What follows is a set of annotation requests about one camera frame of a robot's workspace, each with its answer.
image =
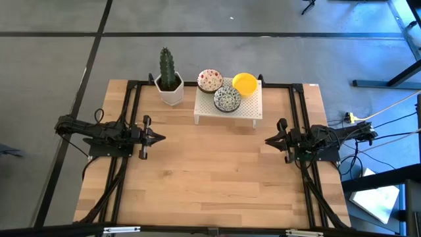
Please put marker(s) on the black tripod leg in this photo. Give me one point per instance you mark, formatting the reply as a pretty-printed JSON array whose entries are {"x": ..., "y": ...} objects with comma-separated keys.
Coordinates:
[{"x": 308, "y": 6}]

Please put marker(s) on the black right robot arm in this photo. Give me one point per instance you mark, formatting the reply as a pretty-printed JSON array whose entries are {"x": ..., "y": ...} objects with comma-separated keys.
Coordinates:
[{"x": 329, "y": 138}]

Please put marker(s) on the white flat panel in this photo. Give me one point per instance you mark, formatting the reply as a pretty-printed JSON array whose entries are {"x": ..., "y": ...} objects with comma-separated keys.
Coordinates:
[{"x": 375, "y": 197}]

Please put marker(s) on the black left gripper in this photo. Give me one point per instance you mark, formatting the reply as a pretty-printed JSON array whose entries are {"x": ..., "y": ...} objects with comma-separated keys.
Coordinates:
[{"x": 139, "y": 136}]

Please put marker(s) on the yellow power plug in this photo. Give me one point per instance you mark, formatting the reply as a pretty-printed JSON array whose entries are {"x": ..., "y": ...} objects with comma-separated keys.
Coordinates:
[{"x": 350, "y": 117}]

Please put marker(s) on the white perforated metal rack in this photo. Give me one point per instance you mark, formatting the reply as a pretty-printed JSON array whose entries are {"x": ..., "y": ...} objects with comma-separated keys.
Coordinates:
[{"x": 250, "y": 108}]

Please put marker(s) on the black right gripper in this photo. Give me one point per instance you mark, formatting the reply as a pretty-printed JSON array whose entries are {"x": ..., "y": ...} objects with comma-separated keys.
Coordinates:
[{"x": 291, "y": 141}]

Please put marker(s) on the silver metal bracket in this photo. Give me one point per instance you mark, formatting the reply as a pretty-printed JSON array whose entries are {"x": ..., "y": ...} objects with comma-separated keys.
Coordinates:
[
  {"x": 304, "y": 233},
  {"x": 121, "y": 229}
]

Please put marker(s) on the dark side table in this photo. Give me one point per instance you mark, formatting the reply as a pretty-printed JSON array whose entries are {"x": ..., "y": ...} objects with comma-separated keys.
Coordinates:
[{"x": 378, "y": 180}]

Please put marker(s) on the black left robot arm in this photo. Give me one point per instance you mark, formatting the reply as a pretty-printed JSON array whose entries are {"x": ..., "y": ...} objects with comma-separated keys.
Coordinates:
[{"x": 95, "y": 130}]

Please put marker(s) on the white hexagonal plant pot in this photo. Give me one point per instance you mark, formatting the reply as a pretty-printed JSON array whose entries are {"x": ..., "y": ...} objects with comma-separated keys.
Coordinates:
[{"x": 172, "y": 96}]

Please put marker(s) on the green cactus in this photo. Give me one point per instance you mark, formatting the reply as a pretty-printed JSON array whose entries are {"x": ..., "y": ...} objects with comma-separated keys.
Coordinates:
[{"x": 167, "y": 67}]

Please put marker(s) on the grey metal table foot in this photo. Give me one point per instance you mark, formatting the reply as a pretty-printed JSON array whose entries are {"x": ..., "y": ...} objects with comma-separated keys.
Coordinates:
[{"x": 411, "y": 44}]

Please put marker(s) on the black desk leg frame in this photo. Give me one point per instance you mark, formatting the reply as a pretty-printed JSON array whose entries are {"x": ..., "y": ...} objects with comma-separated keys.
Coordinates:
[{"x": 371, "y": 83}]

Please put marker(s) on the dark grey floor object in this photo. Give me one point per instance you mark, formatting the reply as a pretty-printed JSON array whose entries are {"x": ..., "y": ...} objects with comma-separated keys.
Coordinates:
[{"x": 10, "y": 150}]

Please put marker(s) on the black aluminium table frame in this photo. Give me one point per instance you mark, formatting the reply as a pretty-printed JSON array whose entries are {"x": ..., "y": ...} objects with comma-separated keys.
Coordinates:
[{"x": 279, "y": 86}]

